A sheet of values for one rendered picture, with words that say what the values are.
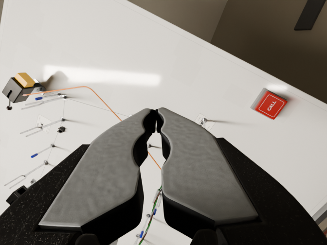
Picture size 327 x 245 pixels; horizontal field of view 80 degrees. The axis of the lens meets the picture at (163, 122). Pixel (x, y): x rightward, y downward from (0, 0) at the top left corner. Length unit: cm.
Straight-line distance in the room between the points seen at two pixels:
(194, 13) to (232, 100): 204
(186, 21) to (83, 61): 193
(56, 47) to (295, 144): 68
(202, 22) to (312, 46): 120
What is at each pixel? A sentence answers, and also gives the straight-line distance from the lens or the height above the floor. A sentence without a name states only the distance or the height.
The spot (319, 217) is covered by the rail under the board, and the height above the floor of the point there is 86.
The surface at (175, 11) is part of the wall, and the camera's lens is 238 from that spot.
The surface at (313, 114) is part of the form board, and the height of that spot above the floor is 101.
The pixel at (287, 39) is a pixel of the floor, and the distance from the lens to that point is 202.
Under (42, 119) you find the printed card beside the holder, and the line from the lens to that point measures 73.
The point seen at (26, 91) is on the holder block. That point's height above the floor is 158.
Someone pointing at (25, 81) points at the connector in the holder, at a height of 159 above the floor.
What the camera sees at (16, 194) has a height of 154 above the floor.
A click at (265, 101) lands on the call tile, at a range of 51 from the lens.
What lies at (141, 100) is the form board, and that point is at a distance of 55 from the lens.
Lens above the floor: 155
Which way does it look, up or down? 32 degrees down
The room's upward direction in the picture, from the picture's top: 76 degrees counter-clockwise
